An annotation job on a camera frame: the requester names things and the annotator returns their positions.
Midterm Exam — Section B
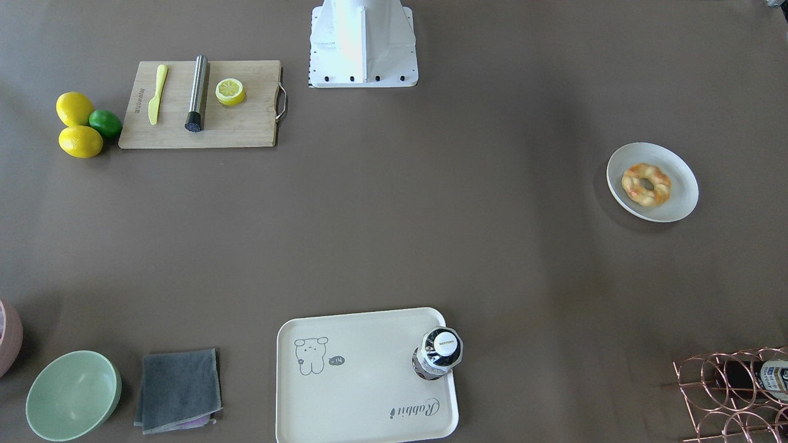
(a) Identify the grey folded cloth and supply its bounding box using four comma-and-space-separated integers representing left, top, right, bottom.
134, 348, 222, 434

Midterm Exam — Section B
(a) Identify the mint green bowl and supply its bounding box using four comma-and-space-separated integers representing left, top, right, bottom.
25, 350, 122, 441

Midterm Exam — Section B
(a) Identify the half lemon slice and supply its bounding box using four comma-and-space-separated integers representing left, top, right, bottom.
215, 78, 246, 106

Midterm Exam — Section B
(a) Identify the dark drink bottle on tray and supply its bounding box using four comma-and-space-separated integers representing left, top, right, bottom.
412, 326, 464, 381

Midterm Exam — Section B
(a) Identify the yellow plastic knife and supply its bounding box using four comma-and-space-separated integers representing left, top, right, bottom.
147, 64, 169, 126

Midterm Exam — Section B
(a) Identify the lower yellow lemon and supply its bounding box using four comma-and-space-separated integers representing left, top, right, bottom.
58, 126, 103, 159

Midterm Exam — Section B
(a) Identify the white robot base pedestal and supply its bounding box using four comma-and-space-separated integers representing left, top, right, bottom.
308, 1, 419, 88

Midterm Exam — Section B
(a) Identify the pink bowl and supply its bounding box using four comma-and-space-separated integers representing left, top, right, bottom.
1, 300, 23, 377

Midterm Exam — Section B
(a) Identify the white round plate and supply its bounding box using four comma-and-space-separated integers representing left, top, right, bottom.
606, 142, 699, 223

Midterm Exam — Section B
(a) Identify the twisted glazed donut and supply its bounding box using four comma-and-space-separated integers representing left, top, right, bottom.
621, 162, 672, 207

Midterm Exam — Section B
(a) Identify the wooden cutting board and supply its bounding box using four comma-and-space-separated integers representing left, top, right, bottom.
118, 60, 282, 150

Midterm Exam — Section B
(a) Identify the upper yellow lemon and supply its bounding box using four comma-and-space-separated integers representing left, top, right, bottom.
55, 92, 95, 127

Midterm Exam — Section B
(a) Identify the green lime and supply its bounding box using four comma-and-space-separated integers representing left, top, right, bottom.
88, 109, 122, 140

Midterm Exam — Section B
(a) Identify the bottle in rack rear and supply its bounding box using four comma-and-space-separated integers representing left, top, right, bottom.
723, 360, 787, 403

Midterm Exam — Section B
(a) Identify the yellow lemon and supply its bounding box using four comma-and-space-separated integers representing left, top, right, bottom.
58, 126, 103, 159
55, 92, 95, 127

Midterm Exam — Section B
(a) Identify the copper wire bottle rack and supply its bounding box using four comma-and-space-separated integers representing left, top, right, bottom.
672, 346, 787, 442

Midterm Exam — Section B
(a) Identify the cream rabbit serving tray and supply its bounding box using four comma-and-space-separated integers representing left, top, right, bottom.
275, 306, 459, 442

